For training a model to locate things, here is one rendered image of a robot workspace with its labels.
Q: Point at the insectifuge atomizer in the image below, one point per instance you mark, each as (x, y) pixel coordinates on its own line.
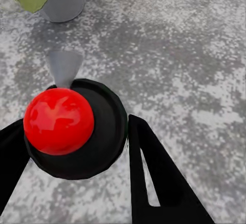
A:
(77, 128)

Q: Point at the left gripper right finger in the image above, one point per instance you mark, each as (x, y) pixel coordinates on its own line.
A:
(178, 202)

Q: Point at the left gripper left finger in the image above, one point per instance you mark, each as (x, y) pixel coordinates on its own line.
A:
(14, 157)

